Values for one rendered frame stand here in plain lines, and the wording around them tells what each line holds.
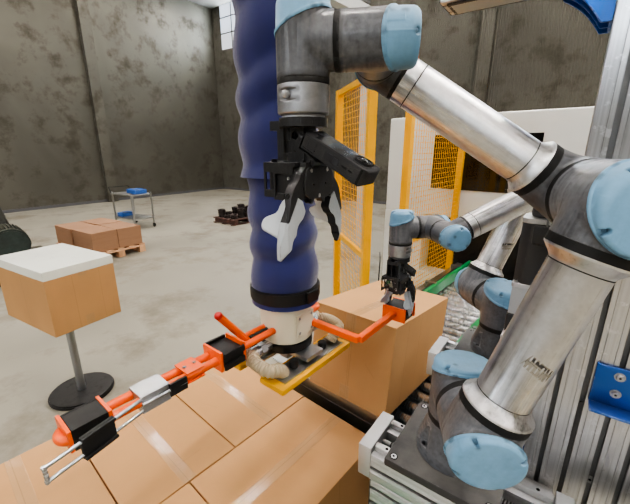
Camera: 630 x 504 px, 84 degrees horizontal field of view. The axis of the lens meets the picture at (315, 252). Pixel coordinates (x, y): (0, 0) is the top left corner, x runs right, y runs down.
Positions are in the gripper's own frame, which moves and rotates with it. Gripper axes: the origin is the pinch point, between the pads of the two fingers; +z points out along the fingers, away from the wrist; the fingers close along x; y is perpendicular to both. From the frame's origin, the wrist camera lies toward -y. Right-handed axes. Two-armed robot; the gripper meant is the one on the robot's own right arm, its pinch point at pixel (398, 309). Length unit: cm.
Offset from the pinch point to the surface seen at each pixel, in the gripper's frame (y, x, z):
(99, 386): 37, -209, 109
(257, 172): 41, -24, -49
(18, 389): 74, -256, 111
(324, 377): -4, -36, 46
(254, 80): 41, -23, -71
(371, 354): -6.5, -13.6, 26.7
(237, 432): 34, -52, 58
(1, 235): 21, -524, 46
